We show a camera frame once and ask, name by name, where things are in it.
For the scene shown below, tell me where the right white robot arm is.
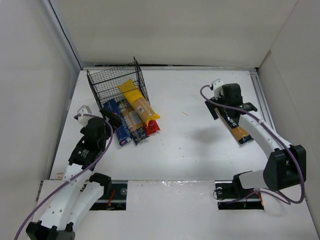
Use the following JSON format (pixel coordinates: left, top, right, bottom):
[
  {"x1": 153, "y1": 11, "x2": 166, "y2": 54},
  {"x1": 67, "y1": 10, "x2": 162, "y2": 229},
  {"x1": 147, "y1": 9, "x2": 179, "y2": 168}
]
[{"x1": 205, "y1": 79, "x2": 307, "y2": 192}]

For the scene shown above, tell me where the blue patterned spaghetti bag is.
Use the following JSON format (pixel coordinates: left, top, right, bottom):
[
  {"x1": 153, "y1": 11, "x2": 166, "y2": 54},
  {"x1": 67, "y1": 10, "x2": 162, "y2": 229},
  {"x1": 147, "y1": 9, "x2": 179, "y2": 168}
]
[{"x1": 117, "y1": 99, "x2": 148, "y2": 145}]

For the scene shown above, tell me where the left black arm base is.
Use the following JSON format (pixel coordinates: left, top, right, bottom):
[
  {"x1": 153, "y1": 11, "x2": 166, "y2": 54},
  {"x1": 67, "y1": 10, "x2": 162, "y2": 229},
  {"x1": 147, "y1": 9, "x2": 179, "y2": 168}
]
[{"x1": 90, "y1": 180, "x2": 128, "y2": 211}]

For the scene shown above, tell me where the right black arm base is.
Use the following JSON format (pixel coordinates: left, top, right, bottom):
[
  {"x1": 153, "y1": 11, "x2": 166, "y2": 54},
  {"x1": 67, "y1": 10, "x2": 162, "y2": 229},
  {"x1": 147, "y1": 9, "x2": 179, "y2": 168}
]
[{"x1": 213, "y1": 180, "x2": 264, "y2": 211}]

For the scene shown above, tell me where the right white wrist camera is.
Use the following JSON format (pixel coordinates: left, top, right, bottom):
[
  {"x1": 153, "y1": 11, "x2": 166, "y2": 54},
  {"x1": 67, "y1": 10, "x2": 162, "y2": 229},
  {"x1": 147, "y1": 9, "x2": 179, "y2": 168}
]
[{"x1": 209, "y1": 78, "x2": 224, "y2": 100}]

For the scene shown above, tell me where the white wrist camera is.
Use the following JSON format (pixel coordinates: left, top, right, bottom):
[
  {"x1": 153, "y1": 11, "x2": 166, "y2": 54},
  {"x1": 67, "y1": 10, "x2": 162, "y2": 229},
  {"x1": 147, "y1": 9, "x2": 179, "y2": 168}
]
[
  {"x1": 73, "y1": 105, "x2": 92, "y2": 127},
  {"x1": 209, "y1": 78, "x2": 224, "y2": 100}
]

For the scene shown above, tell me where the red spaghetti bag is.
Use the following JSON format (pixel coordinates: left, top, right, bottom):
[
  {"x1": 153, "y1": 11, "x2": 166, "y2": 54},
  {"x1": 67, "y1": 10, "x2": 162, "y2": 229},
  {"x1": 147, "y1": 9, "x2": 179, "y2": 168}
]
[{"x1": 142, "y1": 120, "x2": 161, "y2": 136}]

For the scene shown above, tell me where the yellow spaghetti bag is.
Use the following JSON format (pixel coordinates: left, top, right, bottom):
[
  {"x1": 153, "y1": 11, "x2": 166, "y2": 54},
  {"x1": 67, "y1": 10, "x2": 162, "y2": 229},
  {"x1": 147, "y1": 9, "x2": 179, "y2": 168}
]
[{"x1": 117, "y1": 79, "x2": 161, "y2": 126}]

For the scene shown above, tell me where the blue Barilla spaghetti box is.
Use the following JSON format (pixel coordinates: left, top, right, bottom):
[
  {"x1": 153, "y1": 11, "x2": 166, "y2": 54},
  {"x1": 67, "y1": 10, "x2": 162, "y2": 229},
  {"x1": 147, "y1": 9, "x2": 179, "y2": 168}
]
[{"x1": 103, "y1": 98, "x2": 132, "y2": 147}]

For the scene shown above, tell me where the dark label spaghetti bag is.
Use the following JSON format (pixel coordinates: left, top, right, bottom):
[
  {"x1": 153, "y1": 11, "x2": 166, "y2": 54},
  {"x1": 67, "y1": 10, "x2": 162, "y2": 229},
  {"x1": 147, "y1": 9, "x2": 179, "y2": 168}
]
[{"x1": 215, "y1": 107, "x2": 253, "y2": 145}]

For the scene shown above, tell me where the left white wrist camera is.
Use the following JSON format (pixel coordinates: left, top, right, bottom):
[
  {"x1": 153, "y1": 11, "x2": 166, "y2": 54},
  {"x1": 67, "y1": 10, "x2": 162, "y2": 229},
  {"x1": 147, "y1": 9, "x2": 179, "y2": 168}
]
[{"x1": 73, "y1": 105, "x2": 92, "y2": 127}]

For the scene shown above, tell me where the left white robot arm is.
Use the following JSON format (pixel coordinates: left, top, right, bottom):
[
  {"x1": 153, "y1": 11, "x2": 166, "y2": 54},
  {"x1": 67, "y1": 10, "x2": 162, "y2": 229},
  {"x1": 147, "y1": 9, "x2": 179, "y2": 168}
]
[{"x1": 26, "y1": 108, "x2": 122, "y2": 240}]

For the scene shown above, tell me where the black wire mesh shelf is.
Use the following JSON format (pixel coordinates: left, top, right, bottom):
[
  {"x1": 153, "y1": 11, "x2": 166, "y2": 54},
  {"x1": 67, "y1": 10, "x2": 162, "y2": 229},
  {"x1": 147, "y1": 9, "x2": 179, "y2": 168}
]
[{"x1": 86, "y1": 58, "x2": 149, "y2": 109}]

